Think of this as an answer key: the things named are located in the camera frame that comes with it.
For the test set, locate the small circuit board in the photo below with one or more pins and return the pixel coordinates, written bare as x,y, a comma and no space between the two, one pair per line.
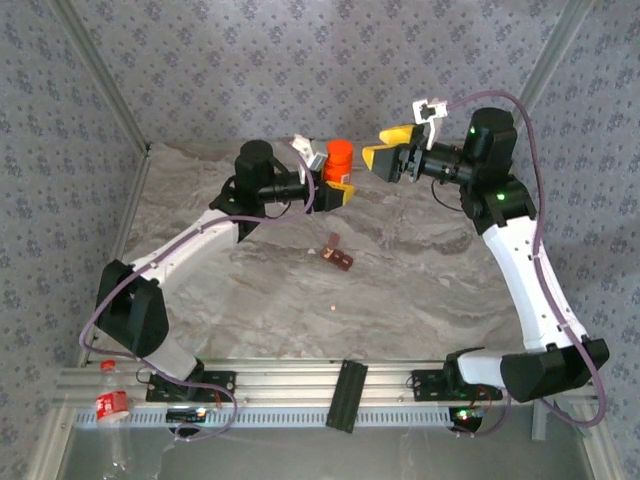
186,414
467,415

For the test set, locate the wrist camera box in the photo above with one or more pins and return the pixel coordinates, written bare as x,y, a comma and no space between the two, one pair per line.
315,161
434,130

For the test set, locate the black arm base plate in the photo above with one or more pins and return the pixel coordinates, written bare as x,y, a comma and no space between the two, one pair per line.
155,394
425,390

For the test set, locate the grey angle bracket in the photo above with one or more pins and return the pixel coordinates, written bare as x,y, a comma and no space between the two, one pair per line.
540,422

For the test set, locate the aluminium corner post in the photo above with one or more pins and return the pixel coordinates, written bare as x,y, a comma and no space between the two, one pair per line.
106,75
540,75

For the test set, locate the brown chocolate bar piece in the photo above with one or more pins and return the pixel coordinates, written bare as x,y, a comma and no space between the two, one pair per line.
340,260

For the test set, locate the black rail bracket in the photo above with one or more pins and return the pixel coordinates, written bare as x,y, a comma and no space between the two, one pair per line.
346,395

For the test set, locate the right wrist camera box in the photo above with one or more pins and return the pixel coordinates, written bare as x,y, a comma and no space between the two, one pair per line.
434,130

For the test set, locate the orange pill bottle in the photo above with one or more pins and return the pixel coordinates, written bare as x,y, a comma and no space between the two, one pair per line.
332,171

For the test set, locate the aluminium front rail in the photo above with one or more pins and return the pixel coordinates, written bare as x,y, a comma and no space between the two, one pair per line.
280,385

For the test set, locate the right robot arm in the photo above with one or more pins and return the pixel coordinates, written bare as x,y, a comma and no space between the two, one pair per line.
525,280

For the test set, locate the clear bottle with red label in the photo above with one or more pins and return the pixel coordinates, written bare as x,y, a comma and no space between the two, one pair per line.
112,406

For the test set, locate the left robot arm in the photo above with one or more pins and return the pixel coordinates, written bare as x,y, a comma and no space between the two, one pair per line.
192,250

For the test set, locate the grey metal sheet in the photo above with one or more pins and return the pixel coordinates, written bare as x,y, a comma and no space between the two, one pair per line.
325,455

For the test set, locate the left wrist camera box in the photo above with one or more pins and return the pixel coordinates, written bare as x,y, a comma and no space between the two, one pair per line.
315,161

